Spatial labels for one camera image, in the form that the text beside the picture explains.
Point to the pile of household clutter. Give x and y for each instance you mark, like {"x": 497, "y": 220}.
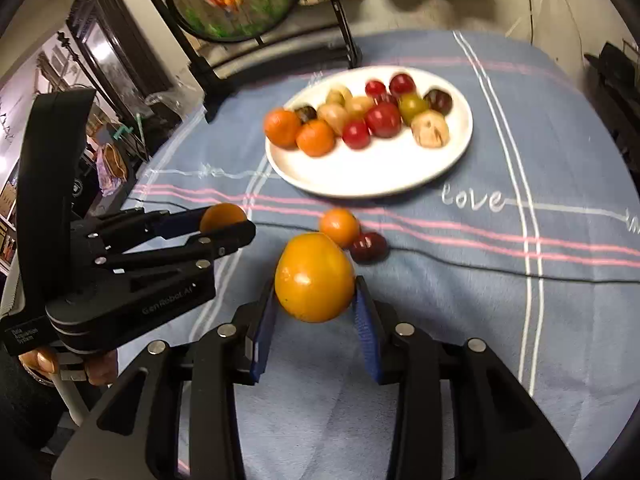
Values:
{"x": 112, "y": 160}

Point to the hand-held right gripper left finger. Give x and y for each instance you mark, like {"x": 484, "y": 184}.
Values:
{"x": 262, "y": 335}

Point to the white plate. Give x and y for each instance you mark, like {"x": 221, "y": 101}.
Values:
{"x": 380, "y": 170}

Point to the yellow green tomato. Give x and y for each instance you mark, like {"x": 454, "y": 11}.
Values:
{"x": 413, "y": 106}

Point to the clear plastic bag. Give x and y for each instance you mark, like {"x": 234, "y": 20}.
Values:
{"x": 162, "y": 101}

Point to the round goldfish screen black stand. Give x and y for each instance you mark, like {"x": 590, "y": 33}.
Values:
{"x": 235, "y": 0}

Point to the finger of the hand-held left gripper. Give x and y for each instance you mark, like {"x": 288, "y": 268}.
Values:
{"x": 230, "y": 237}
{"x": 175, "y": 224}

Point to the dark brown mangosteen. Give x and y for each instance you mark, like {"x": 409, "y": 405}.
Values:
{"x": 305, "y": 112}
{"x": 390, "y": 98}

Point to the yellow spotted loquat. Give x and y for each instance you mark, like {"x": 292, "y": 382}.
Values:
{"x": 340, "y": 95}

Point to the tan round loquat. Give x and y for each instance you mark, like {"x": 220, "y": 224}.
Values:
{"x": 359, "y": 106}

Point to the large red plum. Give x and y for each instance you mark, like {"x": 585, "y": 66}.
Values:
{"x": 383, "y": 120}

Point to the black hat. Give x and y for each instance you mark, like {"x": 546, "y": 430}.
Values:
{"x": 612, "y": 60}

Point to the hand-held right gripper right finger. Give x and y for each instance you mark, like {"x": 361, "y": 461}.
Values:
{"x": 367, "y": 335}

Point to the dark red plum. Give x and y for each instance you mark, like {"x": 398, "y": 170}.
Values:
{"x": 402, "y": 84}

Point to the yellow orange tomato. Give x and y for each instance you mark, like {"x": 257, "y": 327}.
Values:
{"x": 315, "y": 280}

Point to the person's left hand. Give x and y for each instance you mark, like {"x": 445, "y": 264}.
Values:
{"x": 102, "y": 367}

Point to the tan loquat with dark marks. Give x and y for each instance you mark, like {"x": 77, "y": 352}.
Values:
{"x": 430, "y": 130}

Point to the brown tan oval loquat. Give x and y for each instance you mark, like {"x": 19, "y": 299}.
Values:
{"x": 332, "y": 116}

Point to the dark framed mirror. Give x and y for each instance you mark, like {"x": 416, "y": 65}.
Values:
{"x": 115, "y": 50}

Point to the small red tomato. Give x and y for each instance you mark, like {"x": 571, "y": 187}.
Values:
{"x": 375, "y": 87}
{"x": 356, "y": 134}

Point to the black media stand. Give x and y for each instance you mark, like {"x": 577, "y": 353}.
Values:
{"x": 625, "y": 120}

